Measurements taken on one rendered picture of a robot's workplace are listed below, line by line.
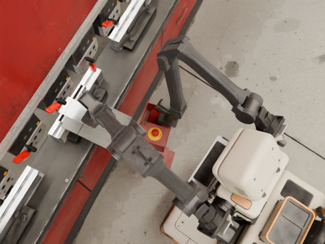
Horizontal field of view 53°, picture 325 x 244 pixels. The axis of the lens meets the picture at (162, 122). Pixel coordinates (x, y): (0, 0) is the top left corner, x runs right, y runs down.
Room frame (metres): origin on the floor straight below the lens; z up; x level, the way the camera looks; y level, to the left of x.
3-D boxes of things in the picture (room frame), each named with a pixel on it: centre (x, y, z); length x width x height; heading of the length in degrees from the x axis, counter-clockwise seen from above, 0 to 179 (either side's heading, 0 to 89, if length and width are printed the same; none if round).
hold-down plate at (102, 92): (0.50, 0.37, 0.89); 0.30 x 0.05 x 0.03; 164
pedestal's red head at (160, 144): (0.55, 0.03, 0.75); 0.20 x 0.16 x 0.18; 173
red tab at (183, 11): (1.42, 0.00, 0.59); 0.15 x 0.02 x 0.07; 164
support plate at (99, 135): (0.44, 0.29, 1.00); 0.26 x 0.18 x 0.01; 74
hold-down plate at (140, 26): (1.05, 0.21, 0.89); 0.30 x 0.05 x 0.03; 164
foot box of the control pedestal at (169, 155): (0.54, 0.00, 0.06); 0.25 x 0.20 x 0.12; 83
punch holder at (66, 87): (0.46, 0.44, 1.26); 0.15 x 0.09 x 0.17; 164
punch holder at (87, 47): (0.65, 0.38, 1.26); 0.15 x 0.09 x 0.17; 164
